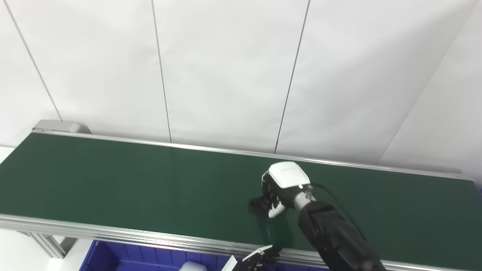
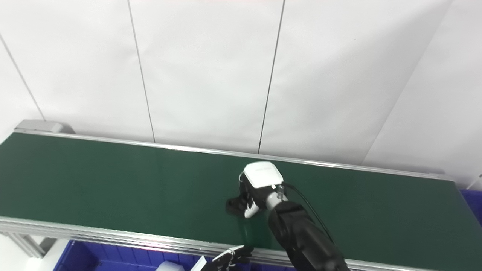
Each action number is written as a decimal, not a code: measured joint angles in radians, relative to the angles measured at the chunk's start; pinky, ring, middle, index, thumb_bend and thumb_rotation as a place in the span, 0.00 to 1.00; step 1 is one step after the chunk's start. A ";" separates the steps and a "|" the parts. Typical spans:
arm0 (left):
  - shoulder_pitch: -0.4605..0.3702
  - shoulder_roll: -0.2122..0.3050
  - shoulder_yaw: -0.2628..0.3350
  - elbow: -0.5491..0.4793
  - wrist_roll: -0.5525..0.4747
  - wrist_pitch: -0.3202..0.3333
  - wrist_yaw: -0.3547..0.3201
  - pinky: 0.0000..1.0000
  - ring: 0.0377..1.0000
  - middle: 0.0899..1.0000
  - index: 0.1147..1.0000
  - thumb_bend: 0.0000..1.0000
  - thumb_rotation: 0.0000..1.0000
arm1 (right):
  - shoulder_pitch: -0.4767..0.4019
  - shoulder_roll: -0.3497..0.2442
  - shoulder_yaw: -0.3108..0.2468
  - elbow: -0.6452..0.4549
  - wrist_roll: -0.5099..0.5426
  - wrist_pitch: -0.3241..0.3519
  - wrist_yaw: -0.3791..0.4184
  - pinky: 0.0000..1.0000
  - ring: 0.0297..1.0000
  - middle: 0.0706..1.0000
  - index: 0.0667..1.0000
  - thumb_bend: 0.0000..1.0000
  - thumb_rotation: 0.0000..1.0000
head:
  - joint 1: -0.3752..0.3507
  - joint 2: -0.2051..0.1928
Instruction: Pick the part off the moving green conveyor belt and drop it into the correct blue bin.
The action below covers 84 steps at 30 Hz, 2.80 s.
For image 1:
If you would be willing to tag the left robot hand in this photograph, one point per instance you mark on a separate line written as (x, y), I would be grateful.
(260, 258)

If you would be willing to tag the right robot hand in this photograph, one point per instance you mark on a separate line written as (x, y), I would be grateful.
(288, 178)

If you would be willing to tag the black flanged metal part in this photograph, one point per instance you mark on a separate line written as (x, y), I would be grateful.
(258, 206)

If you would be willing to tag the white cylindrical part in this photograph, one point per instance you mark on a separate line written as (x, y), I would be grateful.
(192, 267)

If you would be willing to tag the green conveyor belt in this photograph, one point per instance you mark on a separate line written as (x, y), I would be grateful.
(113, 180)

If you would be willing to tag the aluminium conveyor leg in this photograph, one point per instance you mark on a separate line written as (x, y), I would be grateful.
(49, 244)

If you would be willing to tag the grey conveyor motor housing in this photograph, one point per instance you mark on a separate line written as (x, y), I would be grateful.
(62, 127)

